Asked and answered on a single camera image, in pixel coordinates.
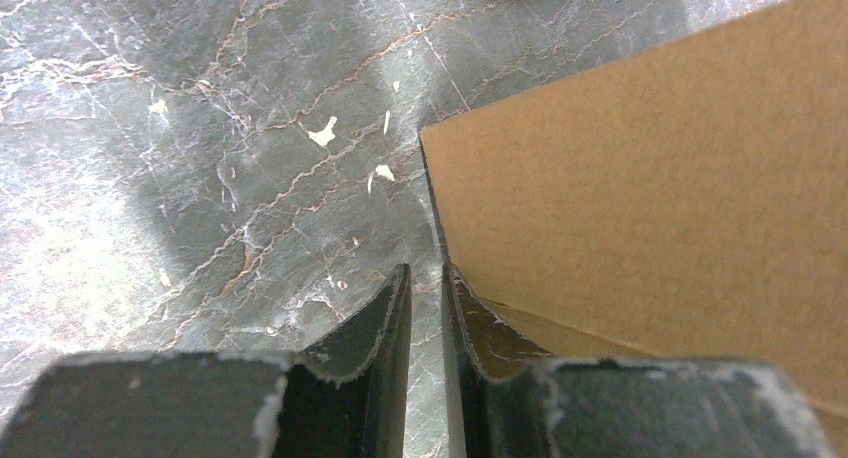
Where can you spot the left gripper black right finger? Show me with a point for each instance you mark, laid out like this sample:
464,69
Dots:
509,397

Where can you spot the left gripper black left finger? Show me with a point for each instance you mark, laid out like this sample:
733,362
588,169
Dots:
343,396

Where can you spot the cardboard box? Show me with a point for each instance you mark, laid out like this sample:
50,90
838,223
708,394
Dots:
687,200

